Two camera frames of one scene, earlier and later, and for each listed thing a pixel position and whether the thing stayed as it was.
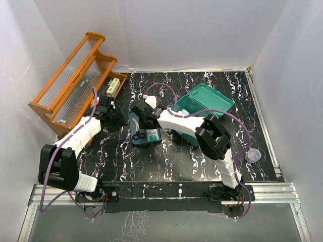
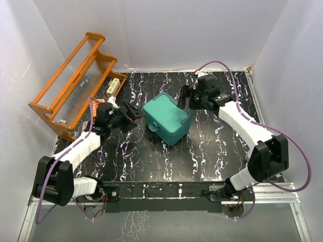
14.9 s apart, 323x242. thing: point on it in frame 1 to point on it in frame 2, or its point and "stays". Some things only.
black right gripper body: x=144 y=125 to x=198 y=99
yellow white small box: x=113 y=87 stays
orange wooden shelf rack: x=85 y=81 stays
